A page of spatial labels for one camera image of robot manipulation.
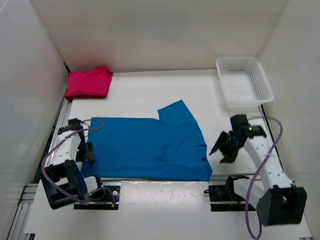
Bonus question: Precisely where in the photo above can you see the blue t-shirt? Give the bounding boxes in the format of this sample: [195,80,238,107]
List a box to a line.
[80,100,212,182]

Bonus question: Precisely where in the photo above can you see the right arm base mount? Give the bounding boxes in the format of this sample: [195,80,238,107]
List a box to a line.
[203,185,245,212]

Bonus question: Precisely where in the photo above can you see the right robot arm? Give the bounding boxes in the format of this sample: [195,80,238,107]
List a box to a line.
[206,114,307,227]

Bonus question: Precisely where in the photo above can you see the pink t-shirt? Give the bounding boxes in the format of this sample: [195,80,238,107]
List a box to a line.
[64,66,114,100]

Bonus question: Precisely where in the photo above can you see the aluminium rail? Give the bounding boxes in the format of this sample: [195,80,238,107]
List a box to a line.
[99,172,286,185]
[6,100,71,240]

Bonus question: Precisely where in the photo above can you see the aluminium left side rail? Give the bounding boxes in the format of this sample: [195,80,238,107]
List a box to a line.
[6,100,71,240]

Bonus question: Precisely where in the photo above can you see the white plastic laundry basket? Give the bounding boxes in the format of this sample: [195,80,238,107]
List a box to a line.
[215,56,274,110]

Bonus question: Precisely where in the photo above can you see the aluminium front rail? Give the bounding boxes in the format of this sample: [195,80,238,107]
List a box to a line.
[99,172,286,185]

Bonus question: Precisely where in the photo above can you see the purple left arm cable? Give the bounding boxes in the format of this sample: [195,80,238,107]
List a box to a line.
[40,118,117,206]

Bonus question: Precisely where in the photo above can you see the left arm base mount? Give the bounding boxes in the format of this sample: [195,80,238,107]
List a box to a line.
[84,181,121,211]

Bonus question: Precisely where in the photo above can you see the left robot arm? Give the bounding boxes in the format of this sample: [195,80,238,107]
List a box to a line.
[40,118,105,210]

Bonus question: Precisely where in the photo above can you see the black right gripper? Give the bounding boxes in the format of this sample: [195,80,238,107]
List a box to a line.
[208,130,242,164]

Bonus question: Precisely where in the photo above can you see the white front cover board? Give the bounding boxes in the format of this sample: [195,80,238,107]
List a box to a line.
[24,180,313,238]

